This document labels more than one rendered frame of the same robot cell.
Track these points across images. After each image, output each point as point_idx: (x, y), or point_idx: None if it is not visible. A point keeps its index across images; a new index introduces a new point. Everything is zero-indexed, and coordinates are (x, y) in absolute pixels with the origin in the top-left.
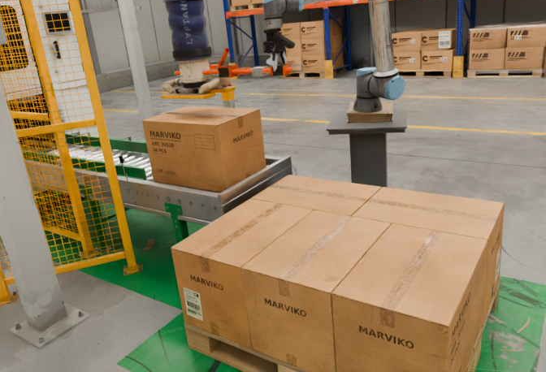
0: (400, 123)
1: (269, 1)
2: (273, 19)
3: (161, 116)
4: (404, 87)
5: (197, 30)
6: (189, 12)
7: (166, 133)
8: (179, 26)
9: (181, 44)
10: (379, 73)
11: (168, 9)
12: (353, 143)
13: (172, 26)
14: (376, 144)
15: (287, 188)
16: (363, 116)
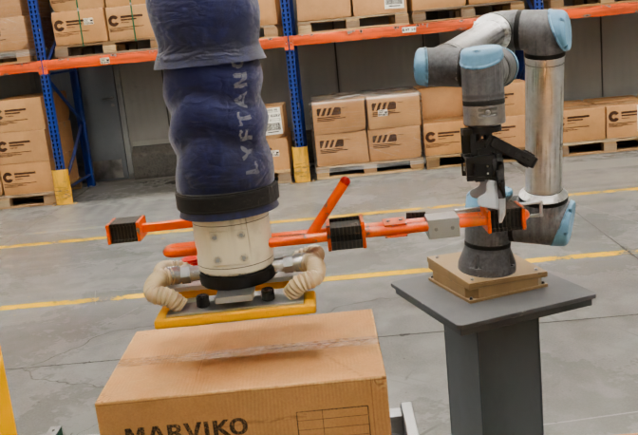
0: (572, 289)
1: (493, 64)
2: (498, 104)
3: (133, 378)
4: (573, 219)
5: (262, 138)
6: (250, 93)
7: (195, 426)
8: (224, 130)
9: (231, 176)
10: (544, 198)
11: (186, 86)
12: (482, 343)
13: (197, 131)
14: (524, 337)
15: None
16: (497, 285)
